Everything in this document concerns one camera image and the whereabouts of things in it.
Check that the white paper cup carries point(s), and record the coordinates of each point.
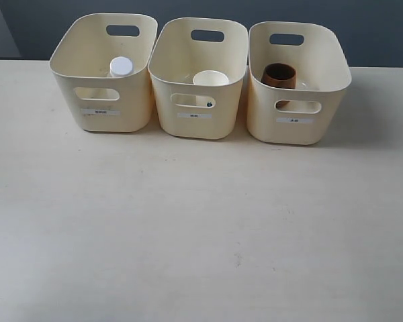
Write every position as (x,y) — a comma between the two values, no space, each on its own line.
(209,78)

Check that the brown wooden cup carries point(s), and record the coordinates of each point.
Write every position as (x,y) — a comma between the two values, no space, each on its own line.
(279,75)

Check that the clear plastic bottle white cap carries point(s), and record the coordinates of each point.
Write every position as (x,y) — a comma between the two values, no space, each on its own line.
(119,66)

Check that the cream plastic bin middle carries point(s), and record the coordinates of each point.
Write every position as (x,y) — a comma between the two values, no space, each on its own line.
(197,70)

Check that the cream plastic bin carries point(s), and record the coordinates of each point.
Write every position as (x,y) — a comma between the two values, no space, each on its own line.
(81,60)
(197,70)
(300,115)

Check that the cream plastic bin right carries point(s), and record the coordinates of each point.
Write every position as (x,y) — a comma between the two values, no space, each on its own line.
(300,115)

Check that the cream plastic bin left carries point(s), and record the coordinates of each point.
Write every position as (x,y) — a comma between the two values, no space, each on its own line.
(81,60)

